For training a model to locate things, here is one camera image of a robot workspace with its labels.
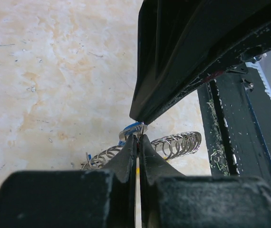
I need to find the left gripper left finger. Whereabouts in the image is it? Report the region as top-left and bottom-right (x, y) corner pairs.
(0, 136), (137, 228)

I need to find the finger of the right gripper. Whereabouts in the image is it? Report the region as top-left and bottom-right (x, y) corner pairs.
(147, 0), (271, 124)
(130, 0), (209, 123)

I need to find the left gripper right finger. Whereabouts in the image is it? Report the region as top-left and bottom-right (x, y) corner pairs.
(139, 135), (271, 228)

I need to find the metal key organizer ring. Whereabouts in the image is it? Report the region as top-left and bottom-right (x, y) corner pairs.
(79, 130), (202, 174)

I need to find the blue key tag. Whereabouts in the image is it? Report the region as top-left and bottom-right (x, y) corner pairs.
(118, 122), (148, 145)

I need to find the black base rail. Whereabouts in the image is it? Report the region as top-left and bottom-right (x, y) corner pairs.
(197, 45), (271, 202)

